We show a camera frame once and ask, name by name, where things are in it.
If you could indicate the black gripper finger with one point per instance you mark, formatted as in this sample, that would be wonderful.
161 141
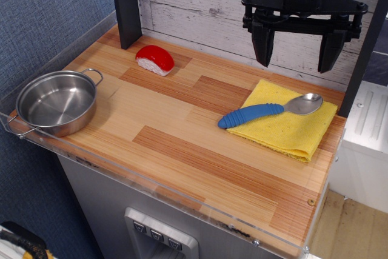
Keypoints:
262 38
331 46

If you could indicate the blue handled metal spoon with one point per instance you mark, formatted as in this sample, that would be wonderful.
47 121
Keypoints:
301 105

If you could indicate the silver dispenser panel with buttons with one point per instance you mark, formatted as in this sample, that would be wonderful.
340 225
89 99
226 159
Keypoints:
152 238

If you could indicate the grey toy fridge cabinet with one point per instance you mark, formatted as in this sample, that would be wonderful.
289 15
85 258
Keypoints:
103 200

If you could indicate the stainless steel pot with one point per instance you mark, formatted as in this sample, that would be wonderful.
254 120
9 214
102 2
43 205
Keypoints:
58 103

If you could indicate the white toy sink unit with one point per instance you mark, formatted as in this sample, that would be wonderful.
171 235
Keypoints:
359 171

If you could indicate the clear acrylic table guard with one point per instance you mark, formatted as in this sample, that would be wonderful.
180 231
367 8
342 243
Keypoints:
160 132

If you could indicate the red and white toy sushi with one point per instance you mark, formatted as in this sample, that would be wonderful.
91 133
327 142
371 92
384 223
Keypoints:
155 59

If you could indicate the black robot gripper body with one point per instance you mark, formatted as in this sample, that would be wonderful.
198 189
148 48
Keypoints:
312 17

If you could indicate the yellow folded cloth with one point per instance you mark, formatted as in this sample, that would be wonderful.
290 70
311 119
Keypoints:
294 135

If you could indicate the dark grey right post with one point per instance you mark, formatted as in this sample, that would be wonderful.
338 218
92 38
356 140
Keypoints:
370 40

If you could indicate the yellow and black object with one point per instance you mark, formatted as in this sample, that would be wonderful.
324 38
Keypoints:
15 246

